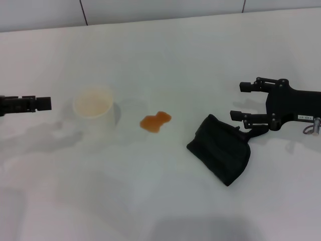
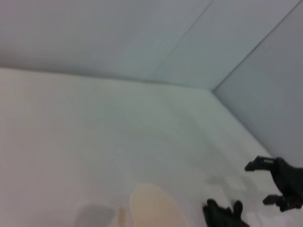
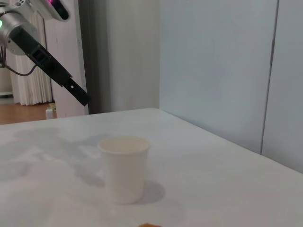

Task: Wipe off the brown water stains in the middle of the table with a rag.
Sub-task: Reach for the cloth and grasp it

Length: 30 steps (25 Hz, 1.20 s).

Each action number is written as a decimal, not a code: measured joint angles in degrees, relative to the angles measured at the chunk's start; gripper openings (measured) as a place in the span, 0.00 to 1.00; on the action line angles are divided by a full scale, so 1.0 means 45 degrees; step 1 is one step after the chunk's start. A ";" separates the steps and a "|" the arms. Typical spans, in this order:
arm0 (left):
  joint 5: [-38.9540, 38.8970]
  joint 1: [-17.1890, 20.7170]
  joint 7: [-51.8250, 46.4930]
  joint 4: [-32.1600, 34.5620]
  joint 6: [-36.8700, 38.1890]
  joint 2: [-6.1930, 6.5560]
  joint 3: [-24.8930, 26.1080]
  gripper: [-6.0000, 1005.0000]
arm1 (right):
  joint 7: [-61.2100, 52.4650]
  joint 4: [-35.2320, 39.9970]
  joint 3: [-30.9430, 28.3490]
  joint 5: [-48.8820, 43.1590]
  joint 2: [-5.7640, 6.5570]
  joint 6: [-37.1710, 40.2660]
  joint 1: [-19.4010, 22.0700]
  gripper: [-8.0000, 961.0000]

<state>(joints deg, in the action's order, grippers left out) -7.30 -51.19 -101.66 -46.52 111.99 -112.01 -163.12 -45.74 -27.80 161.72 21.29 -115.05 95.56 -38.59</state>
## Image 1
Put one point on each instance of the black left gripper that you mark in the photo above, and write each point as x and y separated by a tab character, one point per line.
2	106

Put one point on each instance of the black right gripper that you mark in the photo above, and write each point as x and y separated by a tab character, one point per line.
296	103

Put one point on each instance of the dark blue rag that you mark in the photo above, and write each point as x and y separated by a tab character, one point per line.
218	150

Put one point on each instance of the white paper cup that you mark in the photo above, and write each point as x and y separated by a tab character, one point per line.
94	103

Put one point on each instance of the brown water stain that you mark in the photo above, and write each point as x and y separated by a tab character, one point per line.
153	124

